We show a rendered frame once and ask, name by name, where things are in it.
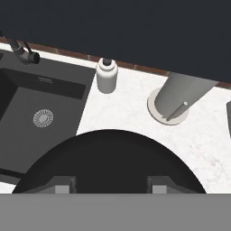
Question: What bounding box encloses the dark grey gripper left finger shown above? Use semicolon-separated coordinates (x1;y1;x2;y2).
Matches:
23;175;78;195

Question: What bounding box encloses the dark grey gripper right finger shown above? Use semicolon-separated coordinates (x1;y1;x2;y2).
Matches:
146;175;202;195

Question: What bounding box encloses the black round blender lid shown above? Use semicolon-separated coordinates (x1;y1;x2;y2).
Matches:
11;129;208;195

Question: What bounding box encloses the dark grey kitchen sink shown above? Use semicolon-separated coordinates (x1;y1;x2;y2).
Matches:
0;51;97;185

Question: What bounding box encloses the dark grey flat object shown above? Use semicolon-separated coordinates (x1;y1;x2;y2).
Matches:
226;100;231;138

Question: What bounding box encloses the white soap dispenser bottle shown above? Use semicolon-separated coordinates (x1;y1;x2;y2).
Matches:
96;58;119;95

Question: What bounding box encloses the dark grey sink tap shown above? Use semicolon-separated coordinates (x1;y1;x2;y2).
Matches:
6;38;42;66

